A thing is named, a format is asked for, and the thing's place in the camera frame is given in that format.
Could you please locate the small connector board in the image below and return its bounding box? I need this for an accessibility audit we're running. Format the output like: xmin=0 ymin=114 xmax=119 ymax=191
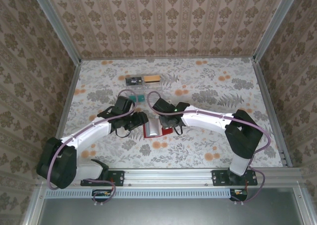
xmin=92 ymin=189 xmax=112 ymax=197
xmin=230 ymin=189 xmax=248 ymax=197

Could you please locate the red leather card holder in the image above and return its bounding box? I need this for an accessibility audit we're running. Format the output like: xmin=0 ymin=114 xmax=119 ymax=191
xmin=143 ymin=118 xmax=174 ymax=138

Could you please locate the black credit card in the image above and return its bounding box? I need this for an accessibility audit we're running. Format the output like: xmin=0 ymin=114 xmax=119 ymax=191
xmin=125 ymin=76 xmax=144 ymax=87

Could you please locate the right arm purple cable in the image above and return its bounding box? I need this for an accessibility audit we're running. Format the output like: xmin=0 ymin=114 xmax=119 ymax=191
xmin=147 ymin=91 xmax=271 ymax=205

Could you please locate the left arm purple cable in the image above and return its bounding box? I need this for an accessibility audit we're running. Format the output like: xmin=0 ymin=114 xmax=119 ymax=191
xmin=47 ymin=89 xmax=138 ymax=206

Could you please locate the clear acrylic card organizer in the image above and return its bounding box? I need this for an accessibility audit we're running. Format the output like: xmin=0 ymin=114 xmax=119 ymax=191
xmin=124 ymin=73 xmax=164 ymax=104

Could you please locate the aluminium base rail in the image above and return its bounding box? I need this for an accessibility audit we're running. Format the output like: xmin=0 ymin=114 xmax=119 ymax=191
xmin=36 ymin=167 xmax=304 ymax=187

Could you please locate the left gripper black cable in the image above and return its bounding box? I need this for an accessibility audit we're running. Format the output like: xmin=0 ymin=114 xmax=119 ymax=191
xmin=115 ymin=128 xmax=132 ymax=138

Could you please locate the aluminium frame post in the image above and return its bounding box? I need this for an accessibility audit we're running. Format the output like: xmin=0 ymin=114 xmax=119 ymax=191
xmin=253 ymin=0 xmax=302 ymax=62
xmin=29 ymin=0 xmax=82 ymax=64

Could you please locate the aluminium table side rail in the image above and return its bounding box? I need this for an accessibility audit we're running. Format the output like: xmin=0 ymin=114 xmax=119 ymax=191
xmin=252 ymin=58 xmax=293 ymax=168
xmin=46 ymin=60 xmax=82 ymax=169

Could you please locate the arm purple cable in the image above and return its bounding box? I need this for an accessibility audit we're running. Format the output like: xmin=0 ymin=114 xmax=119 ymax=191
xmin=147 ymin=91 xmax=271 ymax=205
xmin=47 ymin=89 xmax=138 ymax=206

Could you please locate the teal credit card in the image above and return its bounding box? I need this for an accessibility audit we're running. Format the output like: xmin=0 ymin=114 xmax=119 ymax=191
xmin=128 ymin=94 xmax=146 ymax=103

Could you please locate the white slotted cable duct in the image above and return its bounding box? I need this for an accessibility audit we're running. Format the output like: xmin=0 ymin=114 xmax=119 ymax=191
xmin=46 ymin=188 xmax=248 ymax=199

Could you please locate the grey metal panel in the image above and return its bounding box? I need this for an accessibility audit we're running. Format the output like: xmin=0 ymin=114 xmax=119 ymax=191
xmin=39 ymin=197 xmax=307 ymax=225

